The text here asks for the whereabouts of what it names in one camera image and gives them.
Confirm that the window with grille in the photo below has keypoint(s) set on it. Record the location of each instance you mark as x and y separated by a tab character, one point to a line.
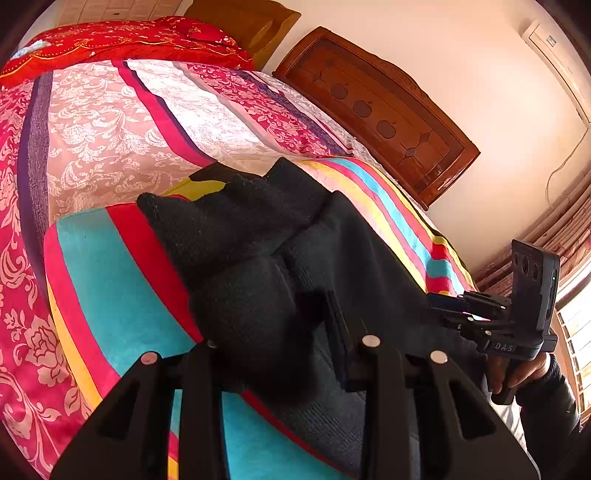
577	341

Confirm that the colourful striped blanket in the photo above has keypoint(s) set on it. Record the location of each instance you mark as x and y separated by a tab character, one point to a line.
111	300

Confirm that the white air conditioner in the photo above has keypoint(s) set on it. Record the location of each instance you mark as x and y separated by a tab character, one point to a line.
556	60

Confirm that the red embroidered quilt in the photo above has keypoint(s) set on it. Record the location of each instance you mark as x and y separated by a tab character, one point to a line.
124	41

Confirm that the person's right hand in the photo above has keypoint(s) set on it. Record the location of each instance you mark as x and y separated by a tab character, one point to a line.
531	371

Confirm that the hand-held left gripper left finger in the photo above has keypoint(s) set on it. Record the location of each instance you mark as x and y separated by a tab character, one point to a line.
199	392

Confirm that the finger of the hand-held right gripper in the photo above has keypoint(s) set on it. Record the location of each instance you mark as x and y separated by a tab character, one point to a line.
471	328
455	304

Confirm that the pink floral bed sheet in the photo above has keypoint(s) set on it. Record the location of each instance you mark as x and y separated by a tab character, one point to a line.
106	134

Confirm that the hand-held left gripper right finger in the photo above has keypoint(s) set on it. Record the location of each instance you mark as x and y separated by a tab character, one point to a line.
336	330

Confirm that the patterned brown curtain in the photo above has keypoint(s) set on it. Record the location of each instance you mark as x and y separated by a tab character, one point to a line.
540	230

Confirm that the black pants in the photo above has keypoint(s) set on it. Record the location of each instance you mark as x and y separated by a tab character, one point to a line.
258	258

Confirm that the brown wooden headboard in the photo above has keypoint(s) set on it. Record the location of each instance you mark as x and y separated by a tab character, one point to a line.
383	110

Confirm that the person's right forearm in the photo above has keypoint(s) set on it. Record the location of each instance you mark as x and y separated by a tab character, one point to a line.
551	410

